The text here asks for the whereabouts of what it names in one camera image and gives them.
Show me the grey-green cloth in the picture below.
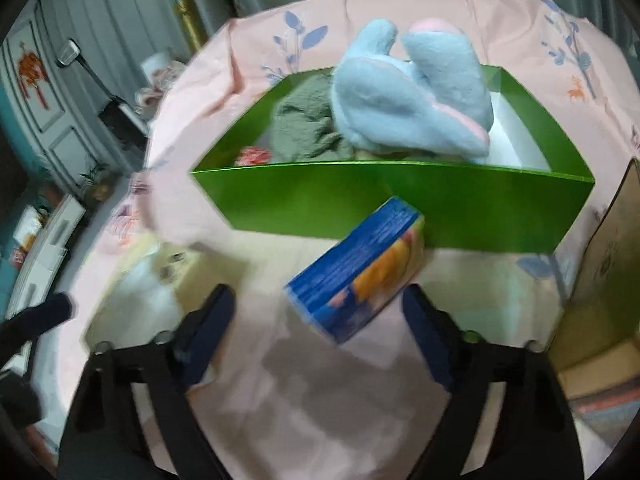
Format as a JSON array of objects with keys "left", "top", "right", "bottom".
[{"left": 270, "top": 74, "right": 357, "bottom": 164}]

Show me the green cardboard box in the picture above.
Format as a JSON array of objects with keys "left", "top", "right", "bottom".
[{"left": 190, "top": 66, "right": 597, "bottom": 257}]

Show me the gold curtain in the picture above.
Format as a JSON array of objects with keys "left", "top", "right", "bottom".
[{"left": 159, "top": 0, "right": 209, "bottom": 47}]

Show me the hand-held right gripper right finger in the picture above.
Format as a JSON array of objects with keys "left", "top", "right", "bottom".
[{"left": 402, "top": 284, "right": 586, "bottom": 480}]

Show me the white low cabinet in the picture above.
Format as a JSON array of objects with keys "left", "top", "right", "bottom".
[{"left": 5, "top": 192, "right": 89, "bottom": 322}]

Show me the pink floral bedsheet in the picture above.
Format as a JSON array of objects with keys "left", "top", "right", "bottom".
[{"left": 30, "top": 0, "right": 640, "bottom": 480}]

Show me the white towel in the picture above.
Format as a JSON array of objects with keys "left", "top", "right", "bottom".
[{"left": 82, "top": 240, "right": 236, "bottom": 386}]

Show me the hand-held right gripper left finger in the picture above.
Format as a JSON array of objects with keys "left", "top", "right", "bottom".
[{"left": 57, "top": 282, "right": 237, "bottom": 480}]

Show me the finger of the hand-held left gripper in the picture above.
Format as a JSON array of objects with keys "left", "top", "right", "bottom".
[{"left": 0, "top": 293, "right": 76, "bottom": 357}]

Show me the crochet flower bunch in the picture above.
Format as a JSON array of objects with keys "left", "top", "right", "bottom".
[{"left": 135, "top": 60, "right": 187, "bottom": 107}]

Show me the red white packet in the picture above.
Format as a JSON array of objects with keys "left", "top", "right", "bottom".
[{"left": 235, "top": 146, "right": 272, "bottom": 167}]

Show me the light blue plush toy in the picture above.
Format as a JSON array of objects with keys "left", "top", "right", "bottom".
[{"left": 329, "top": 19, "right": 496, "bottom": 165}]

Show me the black gold large box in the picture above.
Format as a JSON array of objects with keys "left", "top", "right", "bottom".
[{"left": 550, "top": 157, "right": 640, "bottom": 453}]

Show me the potted plant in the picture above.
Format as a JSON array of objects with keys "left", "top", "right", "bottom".
[{"left": 80, "top": 160, "right": 114, "bottom": 202}]

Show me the white cup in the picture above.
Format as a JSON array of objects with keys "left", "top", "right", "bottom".
[{"left": 140, "top": 52, "right": 174, "bottom": 79}]

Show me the red knot wall ornament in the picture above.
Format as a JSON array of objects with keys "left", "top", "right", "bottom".
[{"left": 17, "top": 42, "right": 52, "bottom": 111}]

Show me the blue orange carton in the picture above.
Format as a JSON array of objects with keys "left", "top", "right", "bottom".
[{"left": 284, "top": 196, "right": 426, "bottom": 345}]

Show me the beige tree-print box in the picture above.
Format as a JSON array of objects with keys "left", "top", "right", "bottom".
[{"left": 155, "top": 244, "right": 200, "bottom": 282}]

